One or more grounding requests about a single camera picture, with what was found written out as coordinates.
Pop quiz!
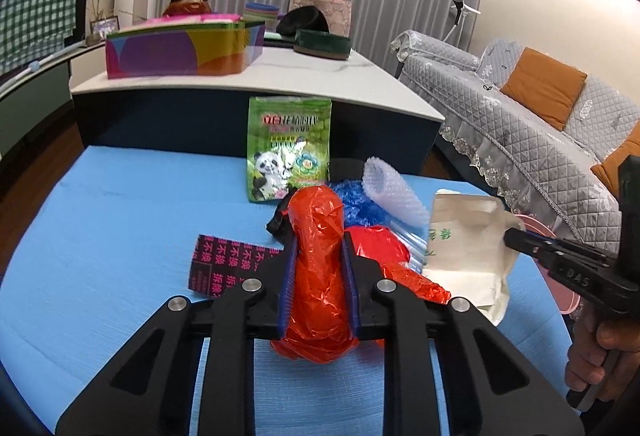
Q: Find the pink patterned bag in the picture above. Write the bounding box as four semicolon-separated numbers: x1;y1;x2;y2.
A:
288;0;352;37

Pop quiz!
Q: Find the green panda print pouch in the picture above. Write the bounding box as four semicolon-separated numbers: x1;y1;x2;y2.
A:
247;96;333;203

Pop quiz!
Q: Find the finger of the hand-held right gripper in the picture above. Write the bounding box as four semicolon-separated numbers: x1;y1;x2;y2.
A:
502;227;556;269
522;227;608;263

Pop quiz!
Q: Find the black strip with pink print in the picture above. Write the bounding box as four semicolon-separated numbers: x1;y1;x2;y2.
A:
190;233;281;302

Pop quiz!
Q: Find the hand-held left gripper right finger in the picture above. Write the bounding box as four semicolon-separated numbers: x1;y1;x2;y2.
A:
341;231;586;436

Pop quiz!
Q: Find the pink bin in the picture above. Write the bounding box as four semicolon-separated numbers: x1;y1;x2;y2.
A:
515;213;583;317

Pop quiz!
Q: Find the multicoloured box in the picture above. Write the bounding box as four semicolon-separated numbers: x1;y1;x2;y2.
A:
105;14;266;80

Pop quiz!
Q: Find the white floor stand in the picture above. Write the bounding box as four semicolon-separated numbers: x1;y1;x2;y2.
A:
442;0;481;52

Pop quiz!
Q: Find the blue plastic shoe cover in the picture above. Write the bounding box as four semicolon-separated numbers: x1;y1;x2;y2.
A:
332;179;388;229

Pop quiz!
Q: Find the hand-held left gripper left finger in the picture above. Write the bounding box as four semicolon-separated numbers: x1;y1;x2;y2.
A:
55;231;301;436

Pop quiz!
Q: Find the white rod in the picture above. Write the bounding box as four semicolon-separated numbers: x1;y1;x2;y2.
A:
0;41;88;92

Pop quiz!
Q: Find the white bubble wrap sleeve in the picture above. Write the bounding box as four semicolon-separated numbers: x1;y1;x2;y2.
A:
362;156;431;227

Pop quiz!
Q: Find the green media cabinet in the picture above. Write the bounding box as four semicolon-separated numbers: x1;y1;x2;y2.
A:
0;39;108;159

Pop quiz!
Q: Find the orange cushion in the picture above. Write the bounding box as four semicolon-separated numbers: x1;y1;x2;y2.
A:
590;123;640;187
500;48;588;131

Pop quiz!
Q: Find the green round tin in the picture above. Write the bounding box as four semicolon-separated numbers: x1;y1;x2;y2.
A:
293;29;353;60

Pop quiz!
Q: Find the white paper bag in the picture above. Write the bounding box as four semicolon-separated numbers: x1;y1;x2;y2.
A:
422;189;526;327

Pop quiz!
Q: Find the grey quilted sofa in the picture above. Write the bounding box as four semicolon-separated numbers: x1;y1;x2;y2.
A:
390;29;640;257

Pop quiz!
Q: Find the orange-red plastic bag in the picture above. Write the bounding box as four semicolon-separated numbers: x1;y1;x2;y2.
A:
270;186;453;364

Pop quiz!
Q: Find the white top coffee table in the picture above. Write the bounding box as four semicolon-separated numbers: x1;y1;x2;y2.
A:
70;44;446;177

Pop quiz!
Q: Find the black bowl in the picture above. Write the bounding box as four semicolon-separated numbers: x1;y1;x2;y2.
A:
276;6;329;37

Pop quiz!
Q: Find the green checked cloth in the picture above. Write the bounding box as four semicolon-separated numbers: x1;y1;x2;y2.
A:
0;0;83;72

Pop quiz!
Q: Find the small photo frame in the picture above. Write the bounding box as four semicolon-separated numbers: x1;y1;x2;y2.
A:
90;15;121;40

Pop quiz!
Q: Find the clear plastic sleeve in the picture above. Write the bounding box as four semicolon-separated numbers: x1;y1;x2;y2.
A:
394;216;429;273

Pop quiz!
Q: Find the crumpled red plastic film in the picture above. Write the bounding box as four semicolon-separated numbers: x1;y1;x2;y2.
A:
345;225;410;268

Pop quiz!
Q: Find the person's right hand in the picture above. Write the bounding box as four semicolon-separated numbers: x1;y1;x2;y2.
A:
565;309;640;402

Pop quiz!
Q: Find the black red snack wrapper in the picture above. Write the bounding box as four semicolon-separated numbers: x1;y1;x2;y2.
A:
265;199;298;244

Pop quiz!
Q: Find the stack of coloured bowls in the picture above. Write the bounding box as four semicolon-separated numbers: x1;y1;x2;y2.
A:
244;2;281;22

